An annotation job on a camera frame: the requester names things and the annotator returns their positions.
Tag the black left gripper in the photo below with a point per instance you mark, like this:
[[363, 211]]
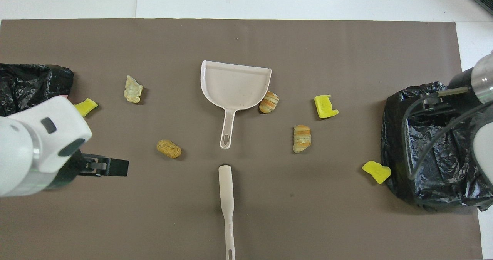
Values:
[[71, 171]]

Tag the brown oval cookie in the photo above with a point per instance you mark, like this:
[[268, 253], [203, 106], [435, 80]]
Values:
[[168, 148]]

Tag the yellow sponge wedge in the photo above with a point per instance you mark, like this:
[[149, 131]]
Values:
[[86, 106]]

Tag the pale bread piece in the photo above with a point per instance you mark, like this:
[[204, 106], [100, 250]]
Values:
[[133, 89]]

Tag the beige brush with black bristles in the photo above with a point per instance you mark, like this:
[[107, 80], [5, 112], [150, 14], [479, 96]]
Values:
[[226, 190]]

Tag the beige plastic dustpan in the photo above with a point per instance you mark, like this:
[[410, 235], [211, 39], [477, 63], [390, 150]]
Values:
[[235, 84]]

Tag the striped croissant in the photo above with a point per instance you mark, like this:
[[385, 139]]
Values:
[[302, 138], [269, 102]]

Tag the yellow notched sponge block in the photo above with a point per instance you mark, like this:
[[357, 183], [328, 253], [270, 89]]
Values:
[[324, 106]]

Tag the yellow stepped sponge piece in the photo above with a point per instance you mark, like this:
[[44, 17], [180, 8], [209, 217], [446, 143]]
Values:
[[376, 171]]

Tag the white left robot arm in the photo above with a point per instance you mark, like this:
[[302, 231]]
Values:
[[23, 156]]

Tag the left black-lined bin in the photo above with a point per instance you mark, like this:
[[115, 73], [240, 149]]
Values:
[[31, 83]]

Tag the black-lined bin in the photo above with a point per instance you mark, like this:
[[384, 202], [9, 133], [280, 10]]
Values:
[[31, 83], [435, 152]]

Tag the right black-lined bin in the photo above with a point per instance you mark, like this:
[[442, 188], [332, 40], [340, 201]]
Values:
[[435, 152]]

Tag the brown table mat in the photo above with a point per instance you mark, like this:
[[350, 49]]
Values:
[[246, 40]]

